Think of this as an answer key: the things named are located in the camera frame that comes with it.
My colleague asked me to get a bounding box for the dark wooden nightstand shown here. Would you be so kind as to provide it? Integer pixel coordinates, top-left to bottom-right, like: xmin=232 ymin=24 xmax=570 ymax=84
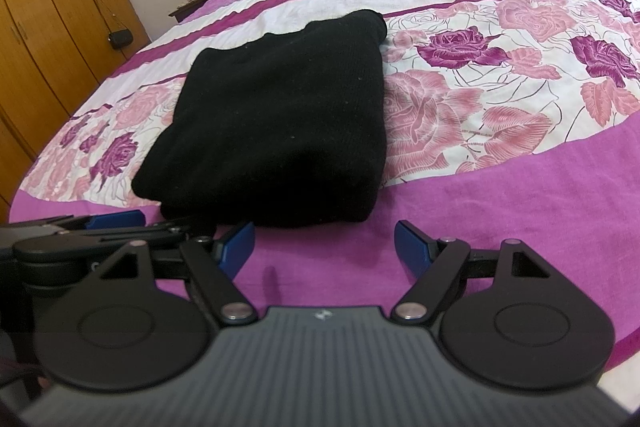
xmin=168 ymin=0 xmax=211 ymax=24

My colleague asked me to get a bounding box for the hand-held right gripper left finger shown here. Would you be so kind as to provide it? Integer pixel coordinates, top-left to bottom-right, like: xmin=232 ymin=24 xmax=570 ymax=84
xmin=97 ymin=221 xmax=258 ymax=325

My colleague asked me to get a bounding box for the black button cardigan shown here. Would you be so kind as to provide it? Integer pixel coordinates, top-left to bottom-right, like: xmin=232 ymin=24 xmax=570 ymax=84
xmin=131 ymin=8 xmax=388 ymax=229

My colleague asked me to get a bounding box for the wooden wardrobe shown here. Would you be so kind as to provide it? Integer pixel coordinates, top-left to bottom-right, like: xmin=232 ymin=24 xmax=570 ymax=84
xmin=0 ymin=0 xmax=150 ymax=208

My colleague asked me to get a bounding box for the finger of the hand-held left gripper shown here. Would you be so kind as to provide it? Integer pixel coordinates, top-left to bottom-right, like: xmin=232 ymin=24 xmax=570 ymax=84
xmin=65 ymin=216 xmax=218 ymax=253
xmin=0 ymin=209 xmax=147 ymax=235

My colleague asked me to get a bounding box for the floral purple bed quilt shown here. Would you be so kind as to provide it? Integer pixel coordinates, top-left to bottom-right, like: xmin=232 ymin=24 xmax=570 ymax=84
xmin=10 ymin=0 xmax=640 ymax=388

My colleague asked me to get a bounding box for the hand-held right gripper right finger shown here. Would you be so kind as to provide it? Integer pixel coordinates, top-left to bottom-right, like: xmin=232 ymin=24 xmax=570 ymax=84
xmin=390 ymin=220 xmax=551 ymax=324

